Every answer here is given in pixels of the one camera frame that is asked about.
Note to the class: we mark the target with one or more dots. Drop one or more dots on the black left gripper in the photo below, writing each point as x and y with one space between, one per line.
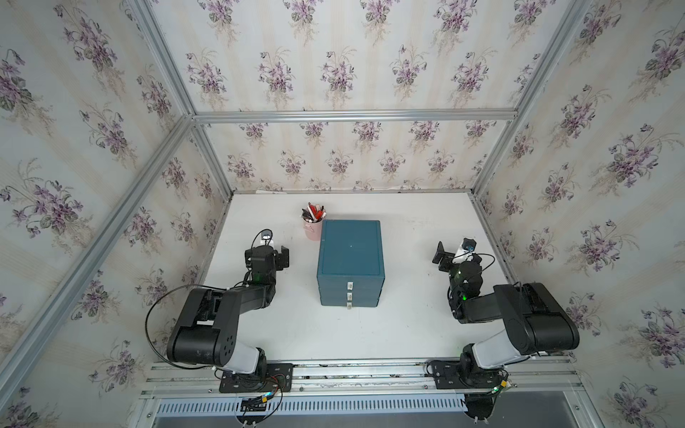
284 258

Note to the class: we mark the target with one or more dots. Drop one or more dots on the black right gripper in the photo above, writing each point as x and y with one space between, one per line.
443 256

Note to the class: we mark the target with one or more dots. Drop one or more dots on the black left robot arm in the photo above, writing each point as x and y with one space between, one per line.
205 333

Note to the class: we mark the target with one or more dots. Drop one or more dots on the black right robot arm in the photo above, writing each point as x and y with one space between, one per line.
533 319

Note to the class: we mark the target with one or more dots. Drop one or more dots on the teal three-drawer cabinet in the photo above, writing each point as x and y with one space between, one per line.
351 266

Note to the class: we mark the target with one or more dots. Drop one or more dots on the pink pen cup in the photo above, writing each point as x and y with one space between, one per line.
313 230

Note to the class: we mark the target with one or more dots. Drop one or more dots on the white vented strip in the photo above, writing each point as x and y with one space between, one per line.
317 405

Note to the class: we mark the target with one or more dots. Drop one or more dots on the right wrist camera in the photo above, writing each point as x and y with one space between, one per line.
467 247

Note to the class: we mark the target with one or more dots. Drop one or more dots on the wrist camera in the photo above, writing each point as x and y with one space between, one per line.
265 238
467 247

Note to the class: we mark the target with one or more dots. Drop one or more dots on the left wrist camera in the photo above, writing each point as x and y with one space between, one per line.
265 238

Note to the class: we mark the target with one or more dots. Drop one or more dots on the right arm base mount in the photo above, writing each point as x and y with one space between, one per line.
457 375

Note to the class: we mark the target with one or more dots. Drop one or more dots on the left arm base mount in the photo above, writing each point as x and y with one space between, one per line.
275 377

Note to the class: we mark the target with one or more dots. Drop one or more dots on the aluminium front rail frame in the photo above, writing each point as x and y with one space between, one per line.
541 392

